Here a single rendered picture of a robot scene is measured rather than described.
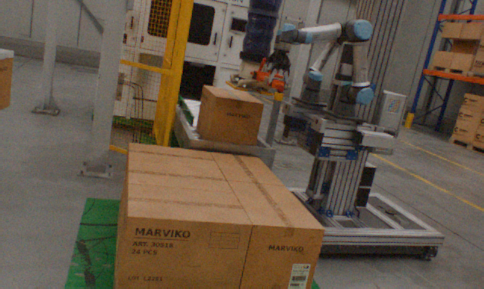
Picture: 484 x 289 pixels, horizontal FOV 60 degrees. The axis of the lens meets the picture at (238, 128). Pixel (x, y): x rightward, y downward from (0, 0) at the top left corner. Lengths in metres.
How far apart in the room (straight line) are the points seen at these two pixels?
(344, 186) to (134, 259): 1.84
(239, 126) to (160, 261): 1.54
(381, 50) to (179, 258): 2.04
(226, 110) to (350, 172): 1.07
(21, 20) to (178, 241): 10.23
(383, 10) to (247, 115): 1.25
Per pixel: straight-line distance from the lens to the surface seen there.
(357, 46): 2.75
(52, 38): 5.93
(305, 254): 2.28
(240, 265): 2.18
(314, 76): 3.33
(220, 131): 3.29
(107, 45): 3.75
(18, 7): 11.88
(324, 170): 3.26
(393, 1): 3.25
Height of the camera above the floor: 1.39
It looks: 12 degrees down
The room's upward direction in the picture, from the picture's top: 11 degrees clockwise
